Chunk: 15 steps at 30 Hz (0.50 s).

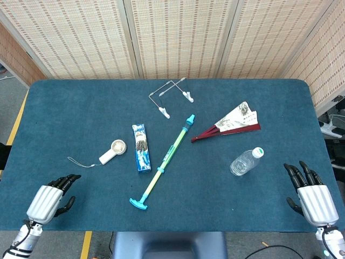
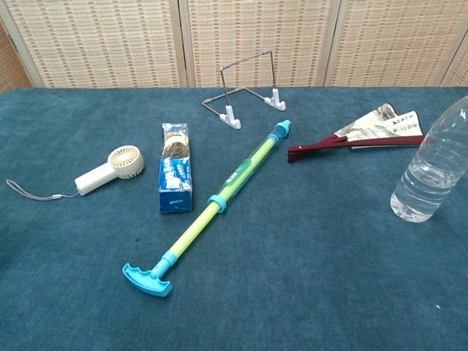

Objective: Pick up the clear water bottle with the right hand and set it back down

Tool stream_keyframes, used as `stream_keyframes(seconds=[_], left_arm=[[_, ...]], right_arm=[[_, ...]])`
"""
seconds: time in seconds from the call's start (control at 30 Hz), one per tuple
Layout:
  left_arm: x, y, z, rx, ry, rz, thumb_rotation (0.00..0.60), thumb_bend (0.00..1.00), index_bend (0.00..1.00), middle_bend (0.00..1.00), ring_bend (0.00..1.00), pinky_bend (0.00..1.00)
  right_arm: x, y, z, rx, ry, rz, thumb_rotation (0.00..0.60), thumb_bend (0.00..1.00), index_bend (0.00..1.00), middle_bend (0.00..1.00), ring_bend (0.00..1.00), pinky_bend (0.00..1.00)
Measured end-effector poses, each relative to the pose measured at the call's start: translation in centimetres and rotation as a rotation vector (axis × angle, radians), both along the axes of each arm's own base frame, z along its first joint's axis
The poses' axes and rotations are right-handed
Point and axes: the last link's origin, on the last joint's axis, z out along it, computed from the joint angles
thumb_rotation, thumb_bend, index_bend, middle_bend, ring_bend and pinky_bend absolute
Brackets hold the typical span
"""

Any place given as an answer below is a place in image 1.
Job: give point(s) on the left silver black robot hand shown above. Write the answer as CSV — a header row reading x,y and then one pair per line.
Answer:
x,y
45,202

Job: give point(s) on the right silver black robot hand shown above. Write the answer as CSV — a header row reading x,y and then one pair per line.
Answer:
x,y
318,202

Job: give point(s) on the transparent plastic water bottle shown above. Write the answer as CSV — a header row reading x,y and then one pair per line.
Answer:
x,y
244,163

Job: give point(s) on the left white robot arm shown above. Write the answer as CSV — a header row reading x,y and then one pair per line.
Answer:
x,y
24,240

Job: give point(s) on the teal long-handled stick tool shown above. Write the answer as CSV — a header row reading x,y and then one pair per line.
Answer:
x,y
169,155

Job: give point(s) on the black equipment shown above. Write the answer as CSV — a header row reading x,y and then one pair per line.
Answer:
x,y
4,159

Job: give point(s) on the white power strip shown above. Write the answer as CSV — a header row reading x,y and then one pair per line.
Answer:
x,y
328,129

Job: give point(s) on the white handheld electric fan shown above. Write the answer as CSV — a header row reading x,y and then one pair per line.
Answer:
x,y
107,157

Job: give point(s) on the blue-grey robot torso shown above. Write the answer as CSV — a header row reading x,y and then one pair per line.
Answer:
x,y
129,245

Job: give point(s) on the blue carpet table cover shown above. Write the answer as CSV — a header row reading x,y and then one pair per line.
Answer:
x,y
81,113

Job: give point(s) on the blue cookie box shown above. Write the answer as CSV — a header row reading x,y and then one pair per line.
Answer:
x,y
141,151

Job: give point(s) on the paper folding fan, red ribs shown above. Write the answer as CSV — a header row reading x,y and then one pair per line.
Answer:
x,y
237,121

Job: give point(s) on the woven bamboo folding screen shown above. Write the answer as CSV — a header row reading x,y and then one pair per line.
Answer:
x,y
323,67
81,40
13,56

